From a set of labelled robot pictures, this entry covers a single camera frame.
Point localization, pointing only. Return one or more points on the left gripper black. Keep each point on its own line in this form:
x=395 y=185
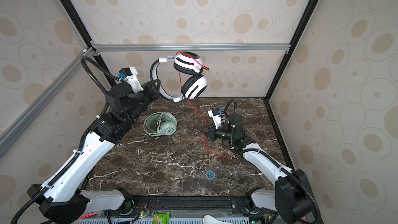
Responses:
x=154 y=92

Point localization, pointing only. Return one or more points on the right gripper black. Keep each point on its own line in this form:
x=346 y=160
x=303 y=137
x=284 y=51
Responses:
x=211 y=134

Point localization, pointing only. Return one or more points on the mint green headphones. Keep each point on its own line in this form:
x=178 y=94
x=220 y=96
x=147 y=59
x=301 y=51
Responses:
x=160 y=124

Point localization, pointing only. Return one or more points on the white black red headphones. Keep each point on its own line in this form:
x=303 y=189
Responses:
x=186 y=64

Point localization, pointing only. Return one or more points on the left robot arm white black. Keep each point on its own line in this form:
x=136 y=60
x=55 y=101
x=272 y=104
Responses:
x=59 y=198

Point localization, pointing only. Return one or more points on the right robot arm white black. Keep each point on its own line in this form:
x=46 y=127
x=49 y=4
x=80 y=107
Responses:
x=292 y=197

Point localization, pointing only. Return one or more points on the small blue tape roll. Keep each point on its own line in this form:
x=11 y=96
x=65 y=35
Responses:
x=210 y=175

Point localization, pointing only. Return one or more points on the white spoon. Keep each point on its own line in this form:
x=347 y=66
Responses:
x=208 y=219

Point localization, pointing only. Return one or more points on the green snack packet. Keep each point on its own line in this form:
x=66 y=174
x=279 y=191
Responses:
x=161 y=218

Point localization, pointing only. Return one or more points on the pink marker pen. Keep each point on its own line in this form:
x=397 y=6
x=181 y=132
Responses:
x=87 y=215

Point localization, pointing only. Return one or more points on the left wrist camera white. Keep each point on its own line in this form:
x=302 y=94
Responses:
x=129 y=75

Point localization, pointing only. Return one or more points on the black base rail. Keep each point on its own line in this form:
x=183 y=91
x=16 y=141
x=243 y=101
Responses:
x=145 y=206

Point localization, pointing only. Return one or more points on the horizontal aluminium rail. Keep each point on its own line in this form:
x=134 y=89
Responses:
x=191 y=47

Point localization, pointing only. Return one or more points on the black vertical frame post left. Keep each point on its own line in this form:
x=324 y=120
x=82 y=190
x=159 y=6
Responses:
x=83 y=31

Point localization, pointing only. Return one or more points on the black vertical frame post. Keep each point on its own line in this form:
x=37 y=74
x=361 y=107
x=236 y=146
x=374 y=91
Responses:
x=302 y=24
x=83 y=31

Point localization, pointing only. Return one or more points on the diagonal aluminium rail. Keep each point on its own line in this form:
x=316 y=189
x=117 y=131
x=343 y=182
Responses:
x=11 y=135

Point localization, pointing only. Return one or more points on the black vertical frame post right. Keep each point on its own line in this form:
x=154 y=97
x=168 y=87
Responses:
x=302 y=24

